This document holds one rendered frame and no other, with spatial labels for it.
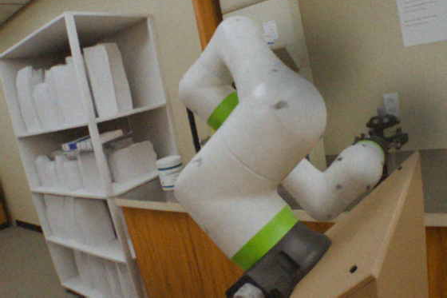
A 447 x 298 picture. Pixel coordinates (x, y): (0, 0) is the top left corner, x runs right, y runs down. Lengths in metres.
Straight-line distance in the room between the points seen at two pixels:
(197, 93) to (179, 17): 1.48
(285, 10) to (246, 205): 1.04
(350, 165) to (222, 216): 0.37
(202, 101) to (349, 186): 0.41
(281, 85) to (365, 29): 1.32
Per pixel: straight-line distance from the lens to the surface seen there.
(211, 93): 0.86
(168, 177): 1.75
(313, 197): 0.85
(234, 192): 0.51
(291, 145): 0.48
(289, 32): 1.42
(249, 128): 0.48
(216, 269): 1.62
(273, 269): 0.50
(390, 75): 1.76
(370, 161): 0.80
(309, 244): 0.53
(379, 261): 0.31
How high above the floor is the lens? 1.41
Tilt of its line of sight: 8 degrees down
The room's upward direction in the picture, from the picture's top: 11 degrees counter-clockwise
